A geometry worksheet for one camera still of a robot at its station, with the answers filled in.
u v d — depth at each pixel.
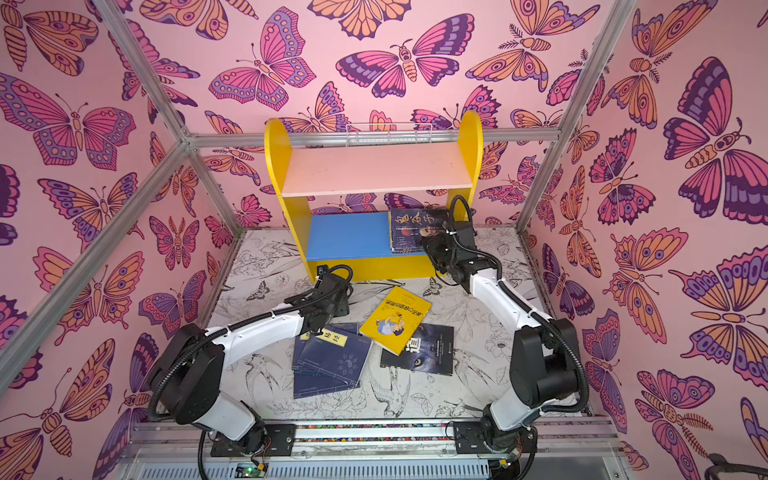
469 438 0.73
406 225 0.94
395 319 0.92
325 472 0.70
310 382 0.82
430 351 0.88
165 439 0.76
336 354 0.84
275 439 0.73
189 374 0.44
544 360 0.45
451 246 0.67
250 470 0.72
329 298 0.69
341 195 1.13
